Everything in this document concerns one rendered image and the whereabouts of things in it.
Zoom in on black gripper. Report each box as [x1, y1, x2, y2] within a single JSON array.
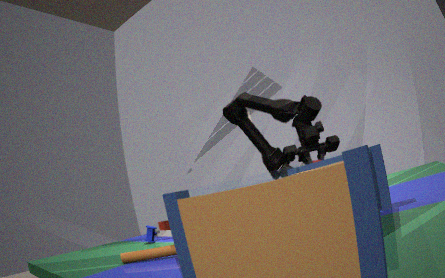
[[283, 125, 340, 163]]

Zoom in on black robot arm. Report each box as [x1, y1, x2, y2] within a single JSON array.
[[223, 92, 324, 171]]

